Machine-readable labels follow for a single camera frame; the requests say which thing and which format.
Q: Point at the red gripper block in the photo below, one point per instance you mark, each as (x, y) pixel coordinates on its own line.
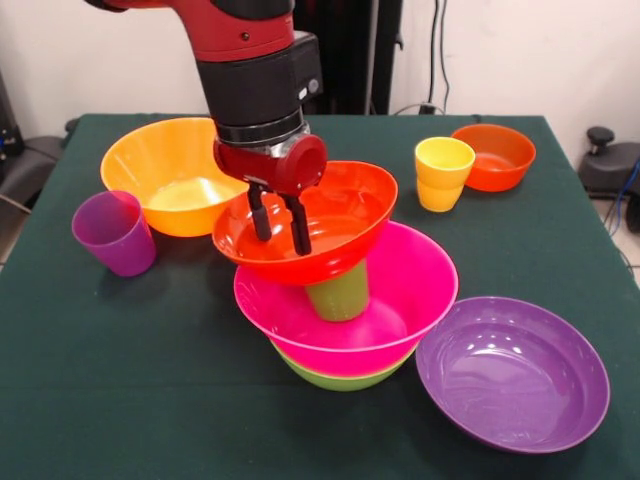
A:
(285, 165)

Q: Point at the large red shallow bowl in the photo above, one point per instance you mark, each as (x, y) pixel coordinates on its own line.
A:
(350, 210)

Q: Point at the green cup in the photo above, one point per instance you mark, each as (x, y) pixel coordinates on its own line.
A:
(340, 300)

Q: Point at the large pink bowl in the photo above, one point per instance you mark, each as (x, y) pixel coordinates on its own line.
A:
(415, 280)

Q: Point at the yellow cup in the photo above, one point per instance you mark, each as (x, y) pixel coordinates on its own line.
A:
(442, 170)

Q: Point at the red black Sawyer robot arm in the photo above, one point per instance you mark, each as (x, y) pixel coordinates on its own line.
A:
(250, 75)

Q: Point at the large orange bowl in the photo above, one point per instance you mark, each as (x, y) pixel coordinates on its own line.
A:
(165, 160)

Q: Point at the purple cup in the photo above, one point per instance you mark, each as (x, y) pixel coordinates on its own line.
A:
(117, 240)

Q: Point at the green bowl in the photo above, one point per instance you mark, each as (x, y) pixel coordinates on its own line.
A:
(345, 381)

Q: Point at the dark green tablecloth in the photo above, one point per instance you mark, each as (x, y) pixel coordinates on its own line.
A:
(300, 425)

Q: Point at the small red bowl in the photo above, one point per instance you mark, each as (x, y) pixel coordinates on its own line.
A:
(500, 160)

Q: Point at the black floor base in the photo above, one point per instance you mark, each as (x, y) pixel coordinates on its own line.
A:
(610, 170)
(30, 165)

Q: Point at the large purple shallow bowl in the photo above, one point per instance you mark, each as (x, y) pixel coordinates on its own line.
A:
(510, 375)

